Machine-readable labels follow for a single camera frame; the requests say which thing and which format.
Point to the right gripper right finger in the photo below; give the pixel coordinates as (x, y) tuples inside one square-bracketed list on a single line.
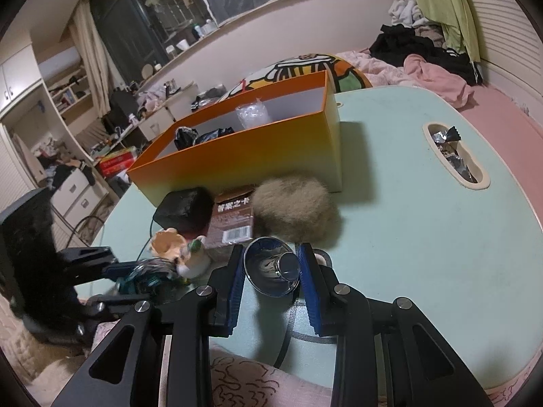
[(421, 368)]

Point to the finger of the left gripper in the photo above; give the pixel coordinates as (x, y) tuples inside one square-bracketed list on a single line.
[(119, 270)]

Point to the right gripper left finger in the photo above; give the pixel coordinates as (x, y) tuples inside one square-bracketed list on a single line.
[(125, 368)]

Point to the green toy car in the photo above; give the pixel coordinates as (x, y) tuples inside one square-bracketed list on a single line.
[(147, 276)]

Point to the duck figurine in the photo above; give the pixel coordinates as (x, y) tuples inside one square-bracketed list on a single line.
[(188, 256)]

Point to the black power adapter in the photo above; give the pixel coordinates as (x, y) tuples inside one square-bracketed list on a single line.
[(186, 211)]

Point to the brown card pack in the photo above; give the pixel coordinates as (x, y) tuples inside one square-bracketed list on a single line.
[(232, 219)]

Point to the small metal cup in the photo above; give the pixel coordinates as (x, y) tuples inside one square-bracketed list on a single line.
[(272, 267)]

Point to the black fuzzy slipper toy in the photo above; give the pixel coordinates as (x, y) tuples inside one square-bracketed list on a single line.
[(186, 137)]

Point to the beige fluffy pompom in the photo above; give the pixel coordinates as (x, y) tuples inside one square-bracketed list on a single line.
[(294, 208)]

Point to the clear plastic bag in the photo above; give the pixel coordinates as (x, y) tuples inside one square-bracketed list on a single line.
[(252, 115)]

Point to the red and yellow box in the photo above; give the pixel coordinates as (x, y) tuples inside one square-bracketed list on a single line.
[(113, 163)]

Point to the pink patterned trouser leg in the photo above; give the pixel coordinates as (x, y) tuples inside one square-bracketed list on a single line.
[(239, 381)]

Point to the foil wrappers in slot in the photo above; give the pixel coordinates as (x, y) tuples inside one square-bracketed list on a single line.
[(445, 142)]

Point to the orange cardboard box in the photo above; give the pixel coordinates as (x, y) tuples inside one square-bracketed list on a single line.
[(303, 138)]

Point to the pink garment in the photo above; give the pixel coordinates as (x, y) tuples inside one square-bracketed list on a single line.
[(450, 87)]

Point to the cartoon printed pillow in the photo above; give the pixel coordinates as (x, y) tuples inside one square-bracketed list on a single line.
[(343, 75)]

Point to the pink blanket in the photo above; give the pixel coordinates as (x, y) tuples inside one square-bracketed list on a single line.
[(378, 73)]

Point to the black clothes pile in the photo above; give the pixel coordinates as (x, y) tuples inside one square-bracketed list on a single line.
[(395, 43)]

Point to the green hanging cloth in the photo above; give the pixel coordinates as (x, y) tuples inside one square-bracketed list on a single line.
[(457, 23)]

